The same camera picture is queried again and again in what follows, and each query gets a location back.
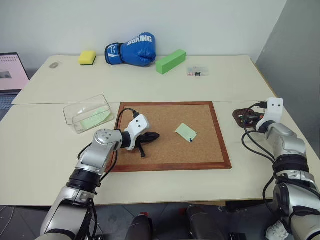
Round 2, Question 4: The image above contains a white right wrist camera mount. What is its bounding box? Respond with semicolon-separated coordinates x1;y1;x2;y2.
255;97;285;132

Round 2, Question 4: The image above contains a green foam block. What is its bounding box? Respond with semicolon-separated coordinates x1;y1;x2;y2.
155;49;187;75

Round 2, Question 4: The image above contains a white crumpled paper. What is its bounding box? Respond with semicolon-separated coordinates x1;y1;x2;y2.
265;221;291;240

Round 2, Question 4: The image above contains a cork board with wooden frame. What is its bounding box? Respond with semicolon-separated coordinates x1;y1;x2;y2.
104;101;233;173

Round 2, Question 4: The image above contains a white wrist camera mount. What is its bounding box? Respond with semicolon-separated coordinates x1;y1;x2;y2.
123;113;151;151
255;97;285;132

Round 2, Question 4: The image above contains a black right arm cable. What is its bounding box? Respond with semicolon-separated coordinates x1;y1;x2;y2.
240;100;298;226

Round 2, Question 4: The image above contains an open laptop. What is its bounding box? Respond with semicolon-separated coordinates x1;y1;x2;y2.
0;52;31;121

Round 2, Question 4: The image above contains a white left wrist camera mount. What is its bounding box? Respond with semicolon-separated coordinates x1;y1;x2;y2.
123;113;151;151

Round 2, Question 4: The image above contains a blue boxing glove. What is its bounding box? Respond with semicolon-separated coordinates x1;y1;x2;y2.
104;31;157;68

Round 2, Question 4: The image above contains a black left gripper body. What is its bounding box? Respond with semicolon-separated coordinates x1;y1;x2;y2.
135;133;152;147

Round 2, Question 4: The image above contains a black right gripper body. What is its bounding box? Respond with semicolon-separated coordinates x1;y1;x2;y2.
244;111;263;127

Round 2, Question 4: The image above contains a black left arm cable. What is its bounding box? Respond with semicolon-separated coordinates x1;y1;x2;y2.
77;107;140;189

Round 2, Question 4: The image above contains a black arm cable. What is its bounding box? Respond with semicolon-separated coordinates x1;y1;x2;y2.
240;100;298;226
77;107;140;189

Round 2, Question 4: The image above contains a dark rounded shape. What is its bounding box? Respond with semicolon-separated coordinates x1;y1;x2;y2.
124;213;154;240
185;204;227;240

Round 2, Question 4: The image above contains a yellow sponge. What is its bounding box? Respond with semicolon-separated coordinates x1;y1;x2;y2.
78;50;97;67

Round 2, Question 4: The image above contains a green sticky note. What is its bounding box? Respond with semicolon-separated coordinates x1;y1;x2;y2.
80;105;111;129
174;122;199;144

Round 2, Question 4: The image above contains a dark brown tray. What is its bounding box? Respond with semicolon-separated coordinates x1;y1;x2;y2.
232;107;264;130

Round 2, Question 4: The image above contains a small clear packet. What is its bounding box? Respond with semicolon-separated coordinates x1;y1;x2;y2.
186;65;210;78

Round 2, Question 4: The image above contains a clear plastic box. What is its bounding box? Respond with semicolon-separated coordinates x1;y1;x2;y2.
62;94;114;135

